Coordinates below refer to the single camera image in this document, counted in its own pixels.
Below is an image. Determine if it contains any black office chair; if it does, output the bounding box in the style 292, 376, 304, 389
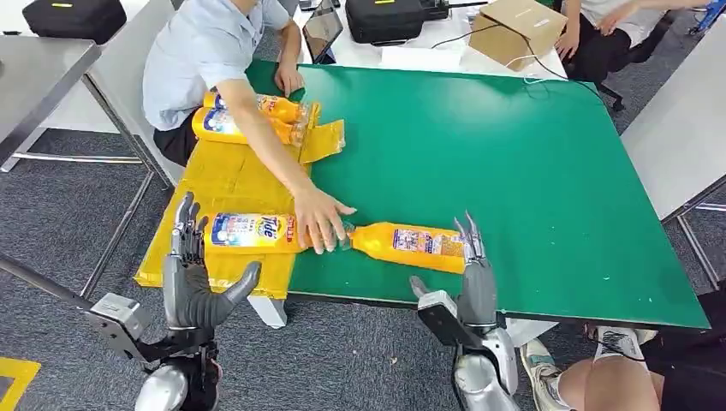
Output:
598, 83, 626, 113

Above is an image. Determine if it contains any steel table with frame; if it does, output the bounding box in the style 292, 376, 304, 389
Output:
0, 34, 176, 319

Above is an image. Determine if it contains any person's right hand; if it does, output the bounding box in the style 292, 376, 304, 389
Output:
294, 187, 359, 256

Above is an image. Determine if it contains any person seated beside robot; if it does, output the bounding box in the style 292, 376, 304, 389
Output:
521, 277, 726, 411

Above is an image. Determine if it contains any thin white cable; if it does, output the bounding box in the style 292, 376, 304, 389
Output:
504, 53, 568, 85

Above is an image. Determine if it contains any black bag with yellow tag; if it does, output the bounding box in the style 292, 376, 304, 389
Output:
22, 0, 128, 45

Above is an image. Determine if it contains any brown cardboard box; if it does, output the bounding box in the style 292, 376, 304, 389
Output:
468, 0, 568, 73

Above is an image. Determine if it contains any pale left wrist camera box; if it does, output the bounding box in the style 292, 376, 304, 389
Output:
85, 292, 153, 361

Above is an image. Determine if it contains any large black carry case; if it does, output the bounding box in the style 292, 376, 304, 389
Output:
344, 0, 432, 45

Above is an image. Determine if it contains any thin black cable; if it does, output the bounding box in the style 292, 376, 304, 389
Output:
431, 22, 605, 104

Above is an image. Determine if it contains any black device with rod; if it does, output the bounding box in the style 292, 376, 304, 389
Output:
422, 0, 489, 22

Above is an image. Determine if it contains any white table leg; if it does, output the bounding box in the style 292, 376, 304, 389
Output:
504, 317, 560, 348
247, 295, 289, 331

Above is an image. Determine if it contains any yellow sheet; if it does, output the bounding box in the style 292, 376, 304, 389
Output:
134, 102, 346, 301

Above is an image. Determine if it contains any green table mat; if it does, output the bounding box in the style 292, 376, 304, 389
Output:
245, 58, 711, 331

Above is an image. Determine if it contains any person's left hand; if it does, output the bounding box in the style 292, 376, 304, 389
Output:
274, 62, 306, 98

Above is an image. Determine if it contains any person seated beside table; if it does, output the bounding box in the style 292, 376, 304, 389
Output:
141, 0, 359, 256

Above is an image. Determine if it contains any person seated at far table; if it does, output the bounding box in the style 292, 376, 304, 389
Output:
554, 0, 716, 86

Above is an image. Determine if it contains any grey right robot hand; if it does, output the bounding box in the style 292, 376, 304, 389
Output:
409, 211, 499, 329

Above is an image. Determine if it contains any yellow floor tape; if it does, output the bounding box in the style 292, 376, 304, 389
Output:
0, 358, 42, 411

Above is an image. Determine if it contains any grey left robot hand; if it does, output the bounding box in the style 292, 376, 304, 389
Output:
163, 191, 263, 331

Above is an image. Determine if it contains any grey table with metal legs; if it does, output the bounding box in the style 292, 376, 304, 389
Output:
619, 14, 726, 285

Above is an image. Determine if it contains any dark tablet on stand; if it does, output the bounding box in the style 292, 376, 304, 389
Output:
301, 0, 345, 65

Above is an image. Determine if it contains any orange detergent bottle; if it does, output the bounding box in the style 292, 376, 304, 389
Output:
203, 212, 299, 255
347, 221, 469, 276
191, 106, 307, 147
203, 90, 310, 125

